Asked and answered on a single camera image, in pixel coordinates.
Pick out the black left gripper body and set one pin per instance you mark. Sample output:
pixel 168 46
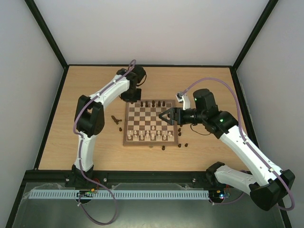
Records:
pixel 132 95

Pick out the black frame post left rear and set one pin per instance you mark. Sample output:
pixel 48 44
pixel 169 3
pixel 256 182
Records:
pixel 46 31

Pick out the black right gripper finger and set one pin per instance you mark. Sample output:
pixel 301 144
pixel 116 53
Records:
pixel 168 112
pixel 168 118

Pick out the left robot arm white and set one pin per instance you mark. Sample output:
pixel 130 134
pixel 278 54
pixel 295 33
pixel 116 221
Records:
pixel 90 112

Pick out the black frame post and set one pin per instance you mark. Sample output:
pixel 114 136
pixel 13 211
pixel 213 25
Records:
pixel 271 4
pixel 46 31

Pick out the black frame post right rear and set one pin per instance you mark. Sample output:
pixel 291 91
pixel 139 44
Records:
pixel 271 4

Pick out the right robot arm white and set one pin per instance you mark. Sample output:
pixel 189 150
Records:
pixel 266 183

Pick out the wooden chess board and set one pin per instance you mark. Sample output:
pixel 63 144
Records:
pixel 143 127

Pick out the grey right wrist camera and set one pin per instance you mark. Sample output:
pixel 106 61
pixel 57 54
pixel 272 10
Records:
pixel 184 100

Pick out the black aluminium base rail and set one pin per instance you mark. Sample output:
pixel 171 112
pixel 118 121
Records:
pixel 196 179

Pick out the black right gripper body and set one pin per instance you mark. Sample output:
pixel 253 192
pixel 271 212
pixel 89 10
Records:
pixel 176 115

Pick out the light blue cable duct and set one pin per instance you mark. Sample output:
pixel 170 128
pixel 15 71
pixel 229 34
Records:
pixel 121 194

